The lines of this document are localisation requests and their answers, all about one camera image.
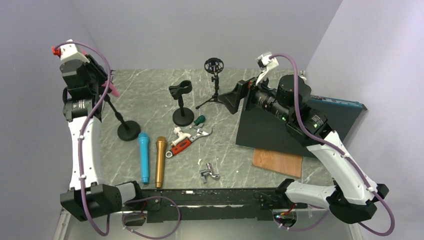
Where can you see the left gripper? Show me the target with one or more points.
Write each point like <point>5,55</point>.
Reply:
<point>92,65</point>

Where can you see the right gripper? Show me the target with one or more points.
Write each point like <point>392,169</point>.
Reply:
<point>232,99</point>

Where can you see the pink microphone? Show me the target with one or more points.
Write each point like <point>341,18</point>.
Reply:
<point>112,88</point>

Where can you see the black tripod mic stand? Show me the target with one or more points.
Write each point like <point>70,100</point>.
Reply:
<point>213,66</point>

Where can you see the blue mic round-base stand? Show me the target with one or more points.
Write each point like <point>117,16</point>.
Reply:
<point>183,116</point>

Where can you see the pink mic round-base stand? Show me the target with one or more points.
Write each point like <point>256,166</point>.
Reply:
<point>128,130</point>

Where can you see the gold microphone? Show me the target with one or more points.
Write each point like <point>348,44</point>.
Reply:
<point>161,145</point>

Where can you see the blue microphone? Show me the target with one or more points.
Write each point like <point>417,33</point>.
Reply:
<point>143,140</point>

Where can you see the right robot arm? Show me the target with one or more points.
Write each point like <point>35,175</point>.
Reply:
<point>352,199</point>

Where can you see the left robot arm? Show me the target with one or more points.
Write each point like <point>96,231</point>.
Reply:
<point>88,193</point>

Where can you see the white plastic faucet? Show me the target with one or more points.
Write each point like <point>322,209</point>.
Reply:
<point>180,136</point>

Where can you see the small metal clamp part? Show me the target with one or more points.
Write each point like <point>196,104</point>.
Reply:
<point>204,173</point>

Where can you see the wooden board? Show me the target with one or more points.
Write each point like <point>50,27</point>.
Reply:
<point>283,163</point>

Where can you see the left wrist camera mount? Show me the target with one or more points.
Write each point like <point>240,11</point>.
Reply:
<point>68,52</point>

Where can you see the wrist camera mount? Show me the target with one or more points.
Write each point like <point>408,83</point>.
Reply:
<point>68,52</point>
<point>266,65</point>

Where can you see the green handle screwdriver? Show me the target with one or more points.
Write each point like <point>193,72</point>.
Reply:
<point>199,120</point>

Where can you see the black network switch box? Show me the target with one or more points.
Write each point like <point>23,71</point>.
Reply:
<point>261,130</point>

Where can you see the red handle adjustable wrench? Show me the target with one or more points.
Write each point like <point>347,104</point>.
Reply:
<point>200,132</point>

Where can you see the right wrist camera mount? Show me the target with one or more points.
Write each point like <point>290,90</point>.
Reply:
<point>266,65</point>

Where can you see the white bracket behind switch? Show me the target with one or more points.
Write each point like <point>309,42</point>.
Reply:
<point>302,75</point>

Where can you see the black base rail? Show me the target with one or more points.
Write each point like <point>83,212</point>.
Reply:
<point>212,204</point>

